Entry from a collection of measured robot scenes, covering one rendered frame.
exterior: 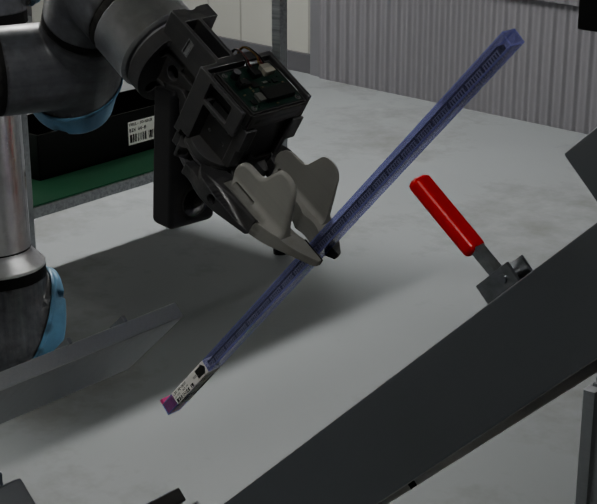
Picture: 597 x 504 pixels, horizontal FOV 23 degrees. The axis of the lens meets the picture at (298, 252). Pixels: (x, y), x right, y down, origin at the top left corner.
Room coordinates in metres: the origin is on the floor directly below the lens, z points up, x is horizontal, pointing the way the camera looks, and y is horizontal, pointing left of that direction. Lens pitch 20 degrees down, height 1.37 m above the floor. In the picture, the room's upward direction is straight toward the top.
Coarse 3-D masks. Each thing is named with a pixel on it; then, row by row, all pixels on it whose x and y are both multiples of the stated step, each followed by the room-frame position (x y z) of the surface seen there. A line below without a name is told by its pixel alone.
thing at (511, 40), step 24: (504, 48) 0.88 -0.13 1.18; (480, 72) 0.89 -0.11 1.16; (456, 96) 0.90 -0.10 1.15; (432, 120) 0.92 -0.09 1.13; (408, 144) 0.93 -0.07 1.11; (384, 168) 0.95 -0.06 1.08; (360, 192) 0.96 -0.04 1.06; (336, 216) 0.98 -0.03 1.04; (360, 216) 0.98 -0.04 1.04; (312, 240) 1.00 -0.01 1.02; (336, 240) 0.99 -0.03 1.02; (288, 288) 1.02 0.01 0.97; (264, 312) 1.04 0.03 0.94; (240, 336) 1.05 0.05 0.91; (216, 360) 1.08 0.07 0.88; (168, 408) 1.12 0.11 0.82
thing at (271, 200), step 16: (240, 176) 1.02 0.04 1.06; (256, 176) 1.01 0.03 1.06; (272, 176) 1.00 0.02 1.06; (288, 176) 0.99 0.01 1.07; (240, 192) 1.02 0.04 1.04; (256, 192) 1.01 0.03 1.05; (272, 192) 1.00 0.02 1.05; (288, 192) 0.99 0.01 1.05; (256, 208) 1.01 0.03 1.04; (272, 208) 1.00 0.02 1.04; (288, 208) 0.99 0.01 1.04; (256, 224) 1.00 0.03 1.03; (272, 224) 1.00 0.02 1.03; (288, 224) 0.99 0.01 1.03; (272, 240) 0.99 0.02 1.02; (288, 240) 0.99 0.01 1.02; (304, 240) 1.00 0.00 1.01; (304, 256) 0.99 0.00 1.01
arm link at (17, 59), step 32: (0, 32) 1.18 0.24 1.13; (32, 32) 1.19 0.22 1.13; (32, 64) 1.17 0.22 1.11; (64, 64) 1.18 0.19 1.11; (96, 64) 1.18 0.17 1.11; (32, 96) 1.17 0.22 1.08; (64, 96) 1.18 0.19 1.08; (96, 96) 1.20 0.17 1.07; (64, 128) 1.21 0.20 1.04; (96, 128) 1.23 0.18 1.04
